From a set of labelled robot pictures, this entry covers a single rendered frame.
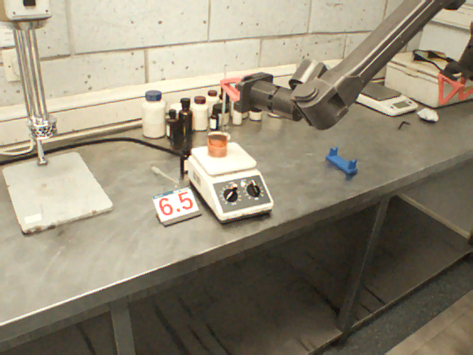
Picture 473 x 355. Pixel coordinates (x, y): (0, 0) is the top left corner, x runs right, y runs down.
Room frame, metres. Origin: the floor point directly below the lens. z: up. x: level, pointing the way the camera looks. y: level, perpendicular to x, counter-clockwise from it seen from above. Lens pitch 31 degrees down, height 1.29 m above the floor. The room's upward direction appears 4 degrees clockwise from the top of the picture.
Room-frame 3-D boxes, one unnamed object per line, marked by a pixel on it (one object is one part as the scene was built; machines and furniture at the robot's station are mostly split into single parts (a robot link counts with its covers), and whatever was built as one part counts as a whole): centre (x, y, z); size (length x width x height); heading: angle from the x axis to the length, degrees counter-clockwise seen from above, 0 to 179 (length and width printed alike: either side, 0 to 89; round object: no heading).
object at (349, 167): (1.05, -0.28, 0.77); 0.10 x 0.03 x 0.04; 31
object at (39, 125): (0.83, 0.45, 1.02); 0.07 x 0.07 x 0.25
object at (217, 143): (0.88, 0.06, 0.87); 0.06 x 0.05 x 0.08; 16
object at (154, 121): (1.16, 0.27, 0.81); 0.07 x 0.07 x 0.13
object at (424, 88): (1.82, -0.82, 0.82); 0.37 x 0.31 x 0.14; 126
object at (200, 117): (1.23, 0.14, 0.80); 0.06 x 0.06 x 0.10
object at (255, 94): (0.83, -0.04, 1.01); 0.10 x 0.07 x 0.07; 142
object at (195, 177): (0.86, 0.03, 0.79); 0.22 x 0.13 x 0.08; 28
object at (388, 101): (1.62, -0.54, 0.77); 0.26 x 0.19 x 0.05; 39
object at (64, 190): (0.82, 0.44, 0.76); 0.30 x 0.20 x 0.01; 36
